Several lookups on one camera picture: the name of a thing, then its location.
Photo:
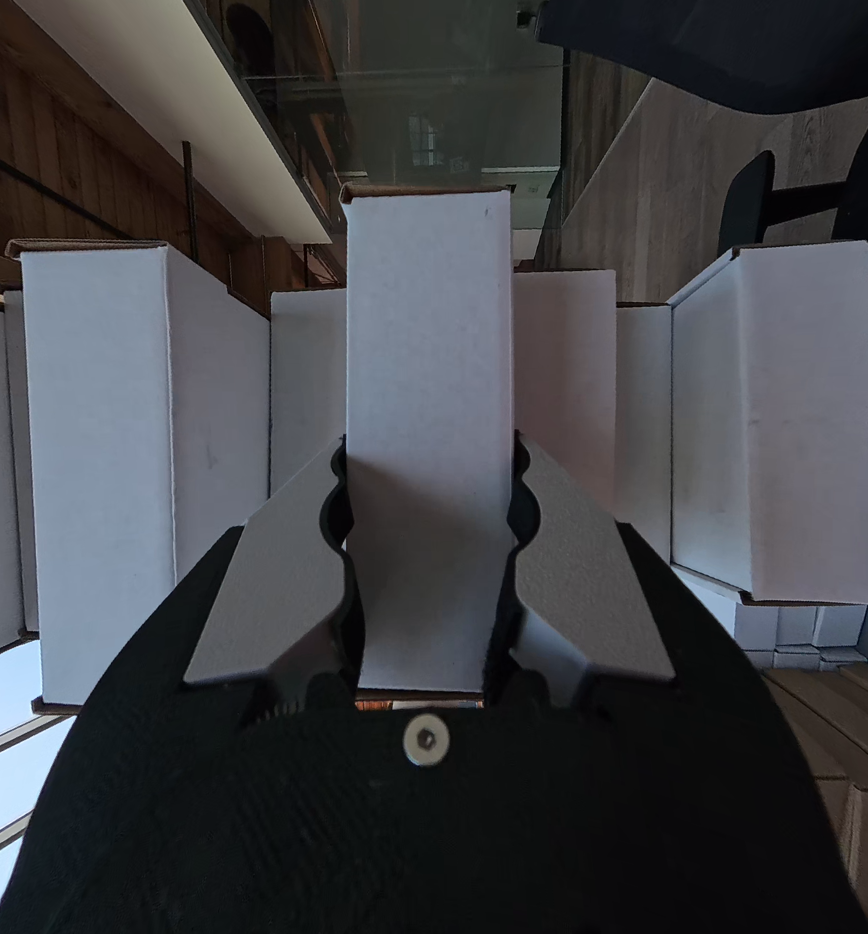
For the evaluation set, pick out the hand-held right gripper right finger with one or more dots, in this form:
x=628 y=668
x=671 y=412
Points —
x=587 y=584

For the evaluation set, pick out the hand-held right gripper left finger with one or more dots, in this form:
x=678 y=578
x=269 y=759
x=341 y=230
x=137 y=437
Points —
x=273 y=584

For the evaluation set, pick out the pile of white boxes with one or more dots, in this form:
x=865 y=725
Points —
x=105 y=438

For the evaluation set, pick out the white cardboard box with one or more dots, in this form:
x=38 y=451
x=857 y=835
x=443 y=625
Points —
x=430 y=350

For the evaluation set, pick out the brown cardboard box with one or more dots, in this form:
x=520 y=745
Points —
x=842 y=751

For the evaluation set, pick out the white ledge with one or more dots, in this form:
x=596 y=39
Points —
x=186 y=95

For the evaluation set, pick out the glass railing panel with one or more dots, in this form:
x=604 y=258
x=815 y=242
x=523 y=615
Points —
x=434 y=80

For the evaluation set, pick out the black office chair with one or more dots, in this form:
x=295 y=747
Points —
x=733 y=51

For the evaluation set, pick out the skylight window frame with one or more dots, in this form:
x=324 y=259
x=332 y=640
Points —
x=11 y=737

